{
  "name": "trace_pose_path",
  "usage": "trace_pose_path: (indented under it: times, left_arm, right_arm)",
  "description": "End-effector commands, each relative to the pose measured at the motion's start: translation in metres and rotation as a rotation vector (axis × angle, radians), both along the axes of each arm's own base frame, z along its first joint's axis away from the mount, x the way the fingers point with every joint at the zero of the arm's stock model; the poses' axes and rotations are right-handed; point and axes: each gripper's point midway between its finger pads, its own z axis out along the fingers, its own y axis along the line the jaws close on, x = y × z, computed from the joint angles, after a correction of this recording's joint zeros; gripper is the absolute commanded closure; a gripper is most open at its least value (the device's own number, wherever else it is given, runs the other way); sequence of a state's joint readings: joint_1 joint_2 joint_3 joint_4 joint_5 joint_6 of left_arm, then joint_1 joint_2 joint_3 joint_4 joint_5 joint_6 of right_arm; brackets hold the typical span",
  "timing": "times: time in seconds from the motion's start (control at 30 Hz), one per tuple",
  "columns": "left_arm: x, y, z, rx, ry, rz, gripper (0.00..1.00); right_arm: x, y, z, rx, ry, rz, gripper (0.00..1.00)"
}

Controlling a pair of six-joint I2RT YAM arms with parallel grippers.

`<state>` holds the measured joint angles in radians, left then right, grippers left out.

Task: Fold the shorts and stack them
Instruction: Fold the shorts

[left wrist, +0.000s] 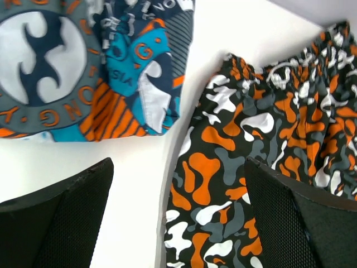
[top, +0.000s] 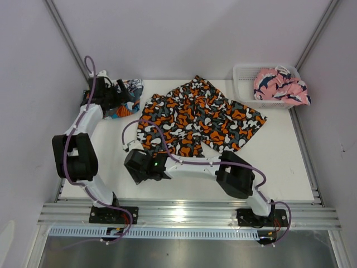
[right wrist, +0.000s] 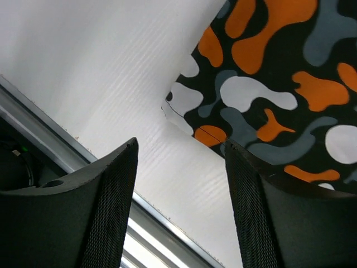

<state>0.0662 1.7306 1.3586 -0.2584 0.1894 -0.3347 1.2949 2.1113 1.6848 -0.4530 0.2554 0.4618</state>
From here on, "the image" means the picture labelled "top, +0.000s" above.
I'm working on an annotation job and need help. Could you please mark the colourful patterned shorts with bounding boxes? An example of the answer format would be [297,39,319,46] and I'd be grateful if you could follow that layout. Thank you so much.
[80,77,144,119]

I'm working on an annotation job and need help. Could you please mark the orange camouflage shorts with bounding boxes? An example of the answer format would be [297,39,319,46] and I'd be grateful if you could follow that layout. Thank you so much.
[137,76,267,157]

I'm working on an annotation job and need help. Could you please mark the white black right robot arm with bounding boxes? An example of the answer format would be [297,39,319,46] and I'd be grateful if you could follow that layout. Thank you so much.
[124,149,275,226]

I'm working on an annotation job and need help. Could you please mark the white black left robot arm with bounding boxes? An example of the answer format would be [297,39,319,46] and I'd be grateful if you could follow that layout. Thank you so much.
[52,76,132,224]

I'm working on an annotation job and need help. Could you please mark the white plastic basket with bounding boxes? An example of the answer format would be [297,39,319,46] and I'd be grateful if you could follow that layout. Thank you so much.
[233,63,301,110]

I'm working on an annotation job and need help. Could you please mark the pink cloth in basket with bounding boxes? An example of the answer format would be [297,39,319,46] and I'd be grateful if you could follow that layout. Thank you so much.
[253,66,311,106]

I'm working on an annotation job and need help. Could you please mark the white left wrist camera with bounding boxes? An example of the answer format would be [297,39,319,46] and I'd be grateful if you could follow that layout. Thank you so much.
[89,70,109,79]

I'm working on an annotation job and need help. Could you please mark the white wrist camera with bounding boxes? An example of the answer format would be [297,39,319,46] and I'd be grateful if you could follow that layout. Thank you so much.
[89,70,109,79]
[122,140,143,152]

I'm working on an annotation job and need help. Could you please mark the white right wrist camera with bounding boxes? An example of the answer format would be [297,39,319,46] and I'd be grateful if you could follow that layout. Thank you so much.
[122,140,143,152]

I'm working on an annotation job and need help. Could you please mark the aluminium mounting rail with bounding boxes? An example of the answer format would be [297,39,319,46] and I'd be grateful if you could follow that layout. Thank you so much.
[37,198,341,230]

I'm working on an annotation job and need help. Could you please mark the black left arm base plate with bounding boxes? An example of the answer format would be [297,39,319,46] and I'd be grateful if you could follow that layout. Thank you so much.
[89,206,139,224]

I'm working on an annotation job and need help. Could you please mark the left aluminium frame post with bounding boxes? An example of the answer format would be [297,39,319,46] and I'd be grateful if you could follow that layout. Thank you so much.
[43,0,89,81]

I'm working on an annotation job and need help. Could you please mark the aluminium frame post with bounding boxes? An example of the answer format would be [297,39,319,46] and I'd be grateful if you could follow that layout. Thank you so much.
[43,0,89,81]
[295,0,343,71]

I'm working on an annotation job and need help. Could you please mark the white slotted cable duct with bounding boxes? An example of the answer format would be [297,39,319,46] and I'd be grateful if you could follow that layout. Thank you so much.
[49,226,259,241]

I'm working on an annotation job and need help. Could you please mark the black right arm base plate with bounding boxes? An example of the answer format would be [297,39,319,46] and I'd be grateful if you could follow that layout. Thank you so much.
[236,208,288,228]

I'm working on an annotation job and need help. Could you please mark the right aluminium frame post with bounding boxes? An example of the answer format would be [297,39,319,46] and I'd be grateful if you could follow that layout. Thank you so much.
[295,0,343,71]

